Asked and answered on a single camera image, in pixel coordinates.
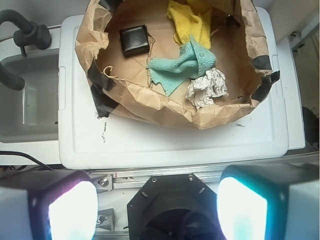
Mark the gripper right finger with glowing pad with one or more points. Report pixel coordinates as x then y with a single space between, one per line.
277 201

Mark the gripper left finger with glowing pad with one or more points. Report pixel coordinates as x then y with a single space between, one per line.
47 205

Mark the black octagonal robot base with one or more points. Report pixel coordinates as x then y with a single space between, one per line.
174 207

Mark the black box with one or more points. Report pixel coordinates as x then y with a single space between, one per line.
134 40

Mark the white plastic lid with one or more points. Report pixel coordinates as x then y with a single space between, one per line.
86 141

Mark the grey sink basin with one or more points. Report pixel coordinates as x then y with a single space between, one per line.
31 114

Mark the crumpled white paper ball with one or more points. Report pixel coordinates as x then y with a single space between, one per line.
202 91

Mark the brown paper bag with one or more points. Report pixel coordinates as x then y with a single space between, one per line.
122 85

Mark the teal cloth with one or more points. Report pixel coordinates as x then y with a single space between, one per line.
193 62

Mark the yellow cloth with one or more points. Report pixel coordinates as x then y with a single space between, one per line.
191 20

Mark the aluminium rail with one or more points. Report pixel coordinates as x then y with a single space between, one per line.
114 179

